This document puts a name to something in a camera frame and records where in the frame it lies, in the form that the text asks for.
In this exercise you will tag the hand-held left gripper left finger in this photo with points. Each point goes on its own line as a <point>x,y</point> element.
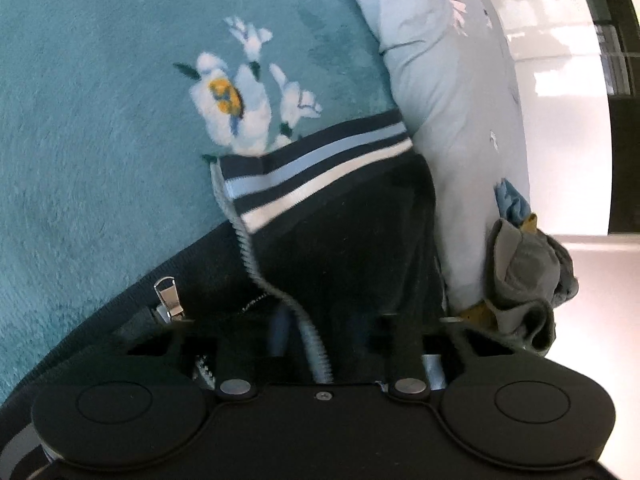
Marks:
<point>235,360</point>

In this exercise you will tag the teal floral blanket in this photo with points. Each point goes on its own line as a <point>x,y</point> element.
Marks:
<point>100,110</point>

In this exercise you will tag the navy and light blue jacket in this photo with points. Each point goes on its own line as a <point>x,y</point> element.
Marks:
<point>340,240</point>

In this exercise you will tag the grey floral duvet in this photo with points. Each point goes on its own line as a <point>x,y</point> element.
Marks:
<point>450,85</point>

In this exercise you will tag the white glossy wardrobe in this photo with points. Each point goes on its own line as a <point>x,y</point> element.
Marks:
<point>565,110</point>

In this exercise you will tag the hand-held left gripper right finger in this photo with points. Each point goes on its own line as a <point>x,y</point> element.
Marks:
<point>405,355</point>

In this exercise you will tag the light blue cloth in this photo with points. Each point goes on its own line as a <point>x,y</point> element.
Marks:
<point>510,200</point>

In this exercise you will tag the grey garment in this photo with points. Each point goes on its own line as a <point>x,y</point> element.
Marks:
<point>525,270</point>

